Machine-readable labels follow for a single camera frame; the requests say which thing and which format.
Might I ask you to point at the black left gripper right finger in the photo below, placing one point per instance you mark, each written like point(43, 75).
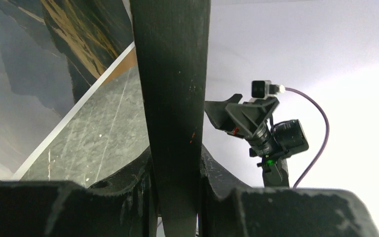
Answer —
point(230, 208)

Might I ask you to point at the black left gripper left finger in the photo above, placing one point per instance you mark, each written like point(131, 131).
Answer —
point(120, 205)

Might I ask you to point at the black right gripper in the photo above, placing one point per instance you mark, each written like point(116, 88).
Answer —
point(251, 121)

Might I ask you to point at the landscape photo print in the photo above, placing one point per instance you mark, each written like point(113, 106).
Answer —
point(51, 53)

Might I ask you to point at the wooden picture frame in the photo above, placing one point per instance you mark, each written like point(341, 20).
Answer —
point(171, 40)

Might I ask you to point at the brown backing board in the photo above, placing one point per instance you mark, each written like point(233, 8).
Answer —
point(129, 61)

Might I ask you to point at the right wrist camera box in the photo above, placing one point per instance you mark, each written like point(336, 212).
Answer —
point(262, 89)

